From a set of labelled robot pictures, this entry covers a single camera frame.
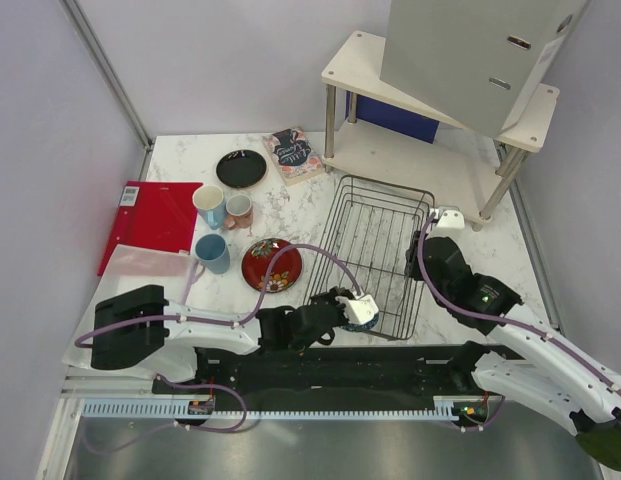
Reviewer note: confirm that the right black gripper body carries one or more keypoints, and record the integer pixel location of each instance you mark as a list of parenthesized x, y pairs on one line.
[(440, 302)]

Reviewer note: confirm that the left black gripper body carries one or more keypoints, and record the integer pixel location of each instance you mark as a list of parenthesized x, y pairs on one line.
[(330, 295)]

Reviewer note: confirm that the blue white patterned bowl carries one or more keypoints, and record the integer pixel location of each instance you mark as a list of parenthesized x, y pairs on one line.
[(361, 328)]

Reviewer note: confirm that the blue plastic tumbler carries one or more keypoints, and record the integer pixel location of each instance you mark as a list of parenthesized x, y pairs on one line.
[(212, 251)]

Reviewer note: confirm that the pink ceramic mug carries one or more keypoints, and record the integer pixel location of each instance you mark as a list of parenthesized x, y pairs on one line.
[(239, 209)]

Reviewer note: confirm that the light blue ceramic mug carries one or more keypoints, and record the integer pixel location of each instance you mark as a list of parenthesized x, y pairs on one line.
[(209, 201)]

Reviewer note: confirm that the black plate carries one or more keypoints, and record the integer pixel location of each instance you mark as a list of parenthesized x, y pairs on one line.
[(241, 169)]

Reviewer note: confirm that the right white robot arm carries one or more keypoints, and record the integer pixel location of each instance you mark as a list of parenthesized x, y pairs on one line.
[(562, 383)]

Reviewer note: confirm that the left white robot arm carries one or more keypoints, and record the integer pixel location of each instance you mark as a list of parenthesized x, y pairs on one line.
[(188, 331)]

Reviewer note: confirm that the white two-tier shelf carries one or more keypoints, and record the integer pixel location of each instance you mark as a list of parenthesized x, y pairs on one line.
[(460, 168)]

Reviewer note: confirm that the floral cover book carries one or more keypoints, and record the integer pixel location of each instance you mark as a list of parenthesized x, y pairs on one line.
[(293, 156)]

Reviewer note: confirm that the blue folder under shelf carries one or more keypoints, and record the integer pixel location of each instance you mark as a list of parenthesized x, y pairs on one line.
[(396, 119)]

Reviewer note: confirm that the clear plastic sleeve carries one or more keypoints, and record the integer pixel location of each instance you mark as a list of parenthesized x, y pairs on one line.
[(136, 283)]

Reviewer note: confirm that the red plastic folder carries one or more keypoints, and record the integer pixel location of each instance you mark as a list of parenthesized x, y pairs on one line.
[(153, 215)]

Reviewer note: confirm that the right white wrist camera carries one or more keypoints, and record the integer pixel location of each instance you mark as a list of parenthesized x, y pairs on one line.
[(447, 218)]

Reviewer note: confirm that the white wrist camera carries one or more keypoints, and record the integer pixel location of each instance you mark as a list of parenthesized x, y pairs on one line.
[(359, 311), (447, 218)]

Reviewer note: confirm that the black wire dish rack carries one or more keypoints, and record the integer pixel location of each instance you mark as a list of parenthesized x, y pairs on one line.
[(370, 227)]

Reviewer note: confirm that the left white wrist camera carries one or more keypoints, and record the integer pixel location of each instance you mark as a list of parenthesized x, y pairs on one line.
[(359, 311)]

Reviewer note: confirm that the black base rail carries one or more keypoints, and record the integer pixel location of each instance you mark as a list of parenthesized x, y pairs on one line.
[(357, 377)]

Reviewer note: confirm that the white cable duct rail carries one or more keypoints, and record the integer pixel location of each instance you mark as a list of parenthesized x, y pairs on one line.
[(185, 409)]

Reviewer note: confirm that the grey ring binder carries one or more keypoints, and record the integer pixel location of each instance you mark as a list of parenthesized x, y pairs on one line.
[(477, 61)]

